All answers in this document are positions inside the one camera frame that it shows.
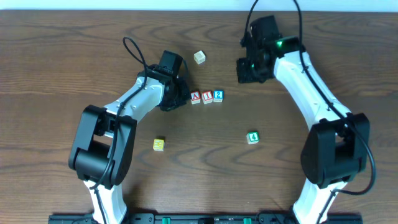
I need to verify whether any blue number 2 block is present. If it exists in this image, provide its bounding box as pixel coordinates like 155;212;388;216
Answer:
213;90;224;103

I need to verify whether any green number 4 block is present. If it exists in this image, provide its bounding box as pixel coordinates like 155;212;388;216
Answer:
246;131;260;144

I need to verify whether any red letter I block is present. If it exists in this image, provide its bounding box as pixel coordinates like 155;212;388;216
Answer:
201;91;213;104

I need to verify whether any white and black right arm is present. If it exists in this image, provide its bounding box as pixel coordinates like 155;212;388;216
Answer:
236;16;374;223

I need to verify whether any red letter A block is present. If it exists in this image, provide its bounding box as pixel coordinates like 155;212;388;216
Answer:
190;91;201;105

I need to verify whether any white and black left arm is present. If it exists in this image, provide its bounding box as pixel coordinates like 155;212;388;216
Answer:
68;50;190;223

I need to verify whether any plain cream wooden block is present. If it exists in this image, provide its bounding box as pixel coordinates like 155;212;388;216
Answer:
193;50;206;65

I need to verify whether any yellow wooden block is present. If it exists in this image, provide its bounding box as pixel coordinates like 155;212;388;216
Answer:
153;139;165;151

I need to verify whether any black mounting rail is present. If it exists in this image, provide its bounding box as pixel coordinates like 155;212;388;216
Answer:
48;212;363;224

